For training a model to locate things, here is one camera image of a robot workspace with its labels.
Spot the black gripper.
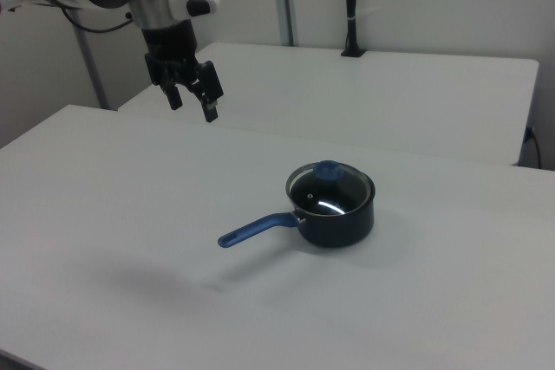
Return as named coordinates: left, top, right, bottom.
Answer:
left=140, top=20, right=225, bottom=124

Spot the glass lid with blue knob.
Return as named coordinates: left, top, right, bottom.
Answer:
left=284, top=159, right=375, bottom=217

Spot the black pole with base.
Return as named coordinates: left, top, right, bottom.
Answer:
left=340, top=0, right=367, bottom=59

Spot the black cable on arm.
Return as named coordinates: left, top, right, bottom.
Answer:
left=59, top=5, right=135, bottom=35

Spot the dark saucepan with blue handle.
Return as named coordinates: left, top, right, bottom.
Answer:
left=217, top=160, right=376, bottom=250

